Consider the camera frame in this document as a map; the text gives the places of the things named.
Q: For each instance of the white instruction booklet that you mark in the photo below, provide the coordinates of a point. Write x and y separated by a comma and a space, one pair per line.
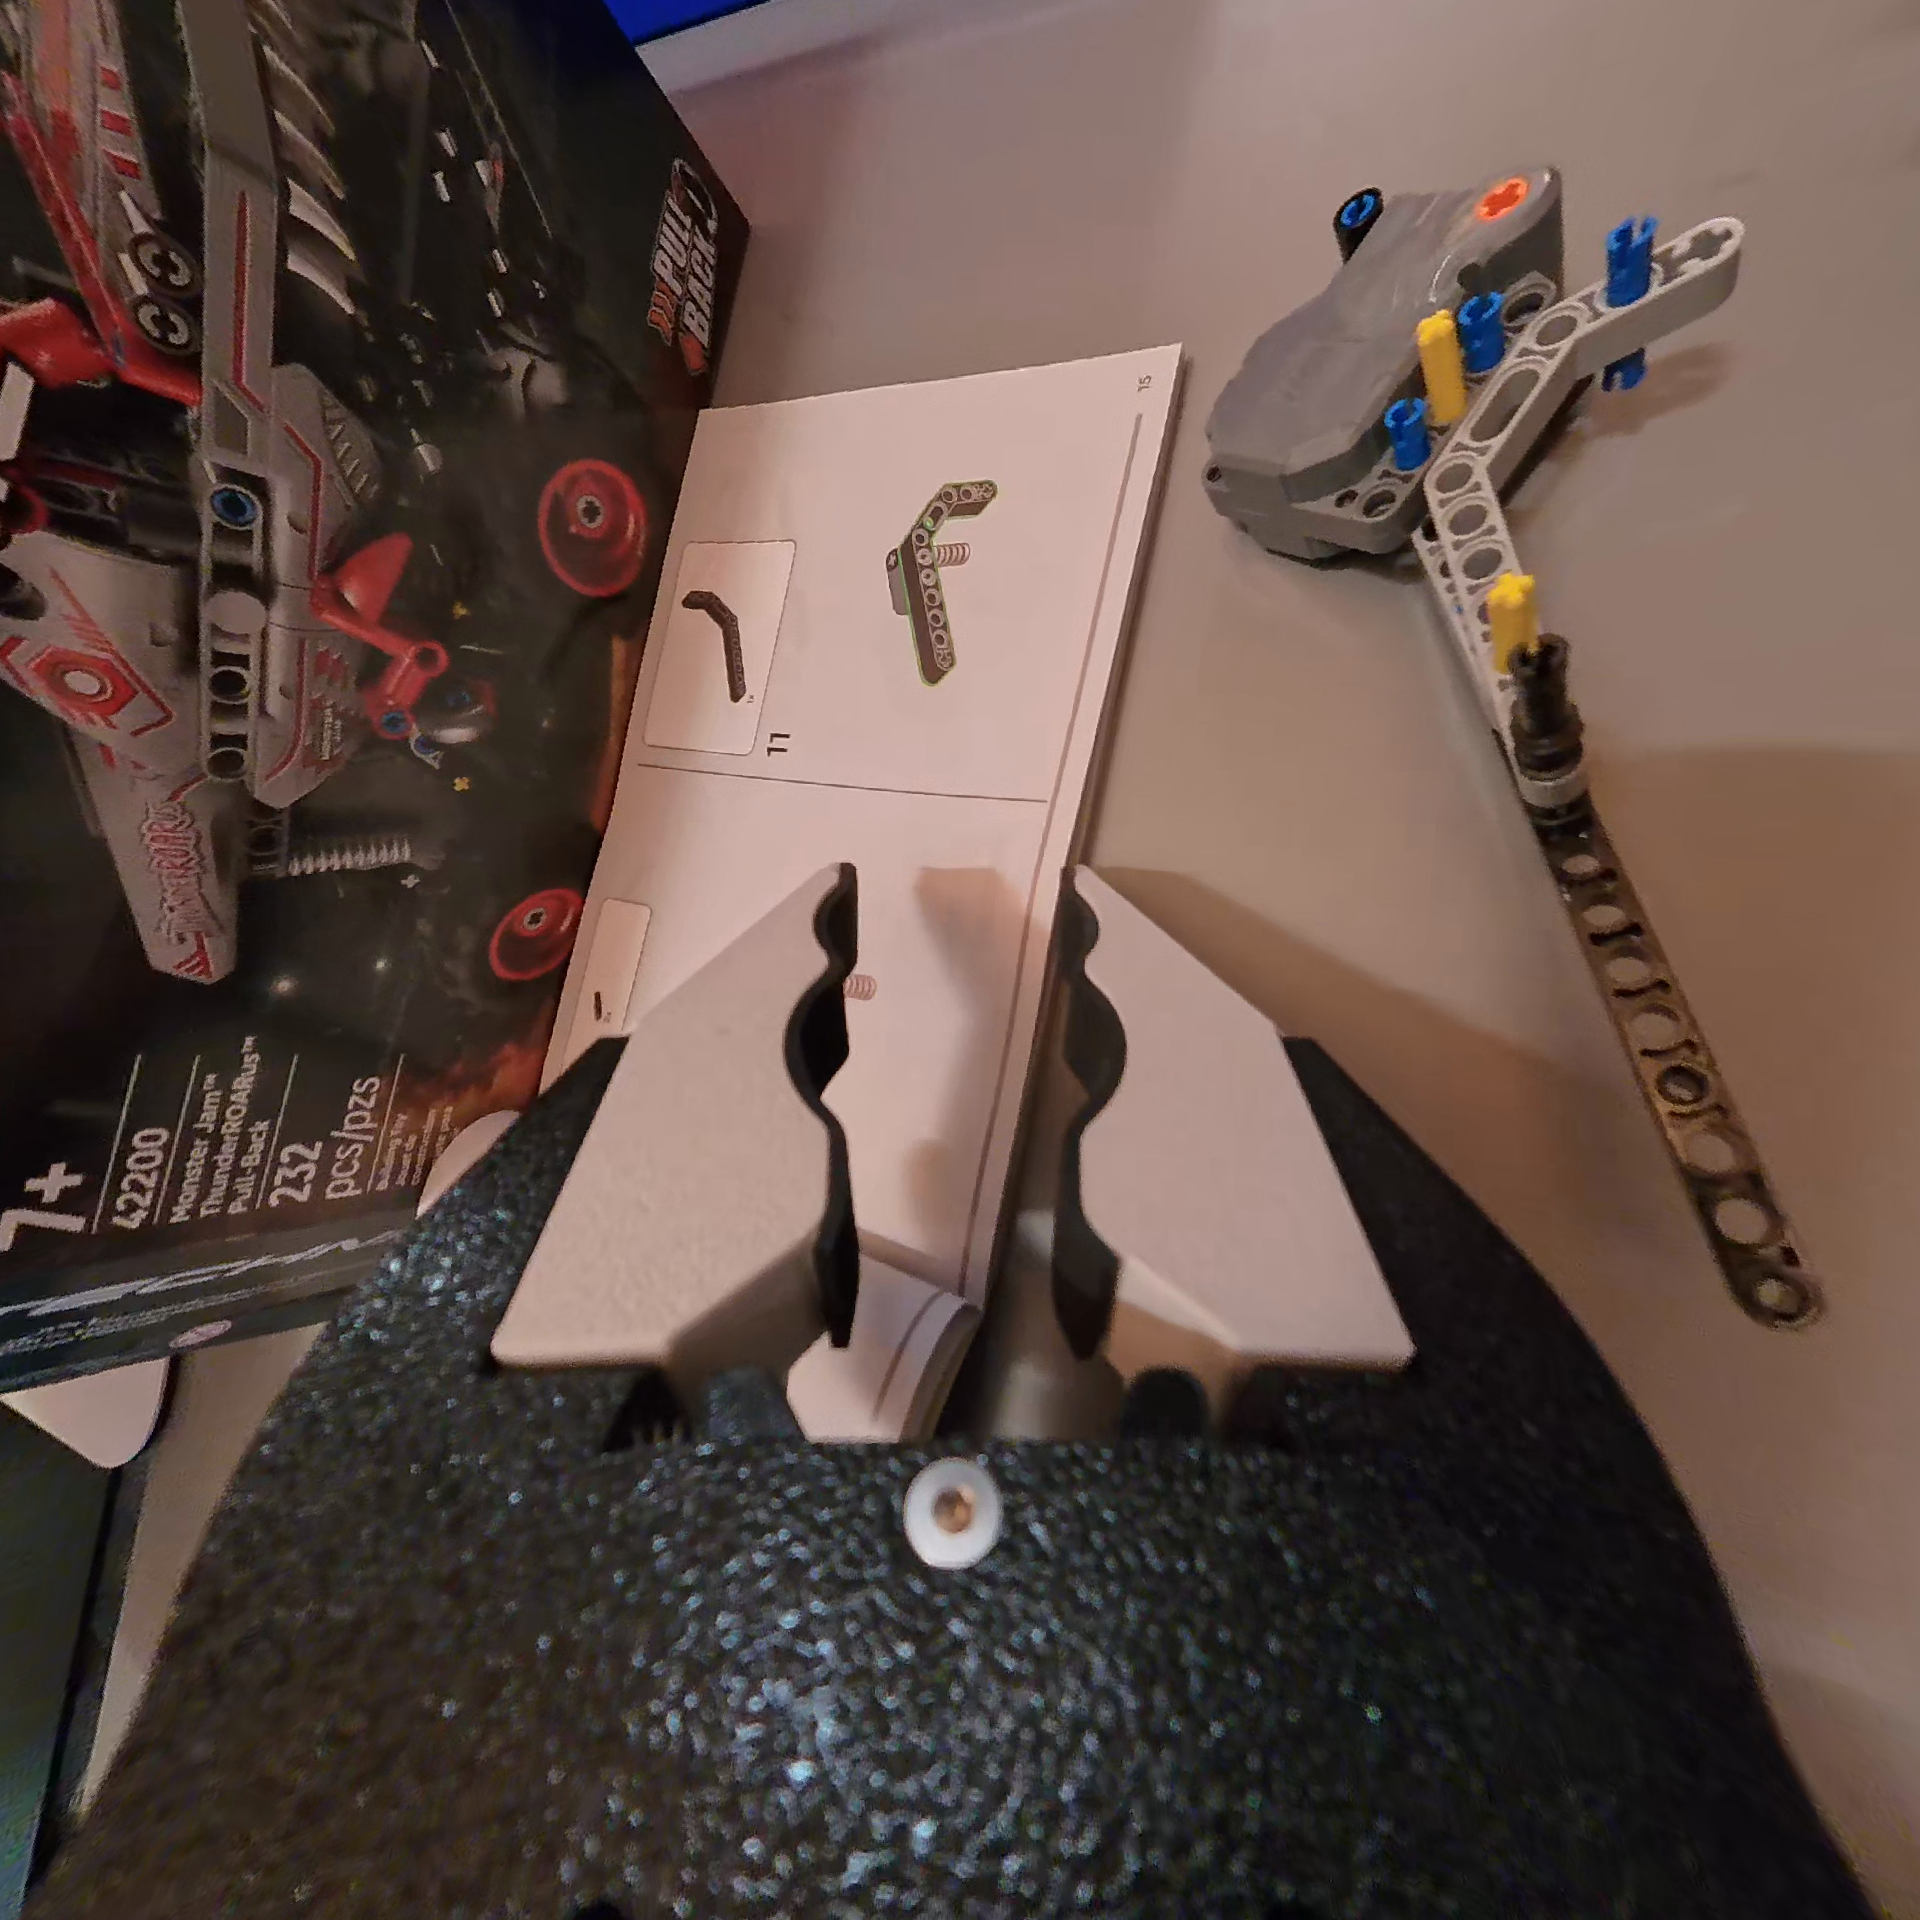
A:
961, 721

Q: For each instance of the black printed toy set box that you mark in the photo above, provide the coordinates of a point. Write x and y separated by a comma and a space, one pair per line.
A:
301, 603

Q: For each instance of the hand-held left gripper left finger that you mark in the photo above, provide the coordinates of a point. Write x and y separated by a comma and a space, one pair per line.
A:
674, 1168

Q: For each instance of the grey toy brick assembly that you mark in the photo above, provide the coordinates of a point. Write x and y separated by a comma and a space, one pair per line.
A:
1336, 405

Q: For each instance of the grey desk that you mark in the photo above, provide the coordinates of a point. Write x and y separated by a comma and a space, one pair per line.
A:
1349, 930

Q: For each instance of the blue panel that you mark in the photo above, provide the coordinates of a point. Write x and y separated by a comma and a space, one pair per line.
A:
780, 20

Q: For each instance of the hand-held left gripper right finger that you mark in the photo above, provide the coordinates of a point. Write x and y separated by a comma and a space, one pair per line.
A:
1232, 1168

